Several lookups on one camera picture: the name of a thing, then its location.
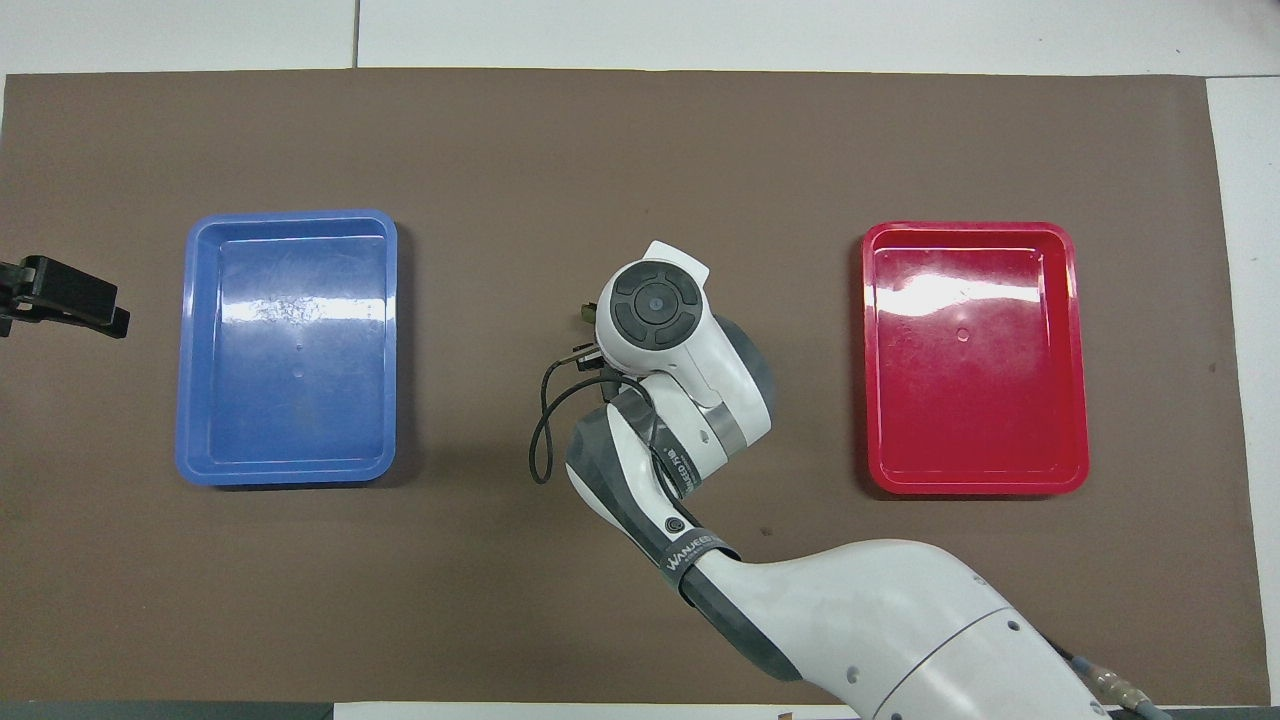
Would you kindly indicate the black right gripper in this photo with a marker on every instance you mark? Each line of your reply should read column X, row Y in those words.
column 590, row 358

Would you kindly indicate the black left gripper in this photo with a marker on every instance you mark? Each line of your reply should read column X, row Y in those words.
column 60, row 288

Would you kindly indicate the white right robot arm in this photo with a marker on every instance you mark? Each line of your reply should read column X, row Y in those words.
column 850, row 620

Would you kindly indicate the blue plastic tray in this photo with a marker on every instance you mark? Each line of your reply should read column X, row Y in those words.
column 290, row 400

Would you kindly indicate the brown table mat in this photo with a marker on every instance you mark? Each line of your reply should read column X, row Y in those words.
column 640, row 150

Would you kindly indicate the red plastic tray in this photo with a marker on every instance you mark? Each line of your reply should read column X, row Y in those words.
column 975, row 400

